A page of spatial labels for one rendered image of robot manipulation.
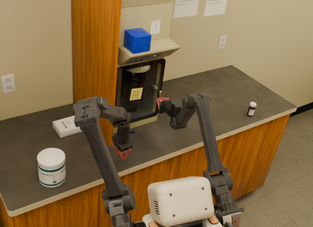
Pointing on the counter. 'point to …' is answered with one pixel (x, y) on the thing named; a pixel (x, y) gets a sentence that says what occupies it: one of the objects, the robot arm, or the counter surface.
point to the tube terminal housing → (137, 23)
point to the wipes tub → (51, 167)
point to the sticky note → (136, 93)
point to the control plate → (144, 58)
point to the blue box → (137, 40)
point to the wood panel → (96, 49)
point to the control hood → (125, 53)
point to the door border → (119, 87)
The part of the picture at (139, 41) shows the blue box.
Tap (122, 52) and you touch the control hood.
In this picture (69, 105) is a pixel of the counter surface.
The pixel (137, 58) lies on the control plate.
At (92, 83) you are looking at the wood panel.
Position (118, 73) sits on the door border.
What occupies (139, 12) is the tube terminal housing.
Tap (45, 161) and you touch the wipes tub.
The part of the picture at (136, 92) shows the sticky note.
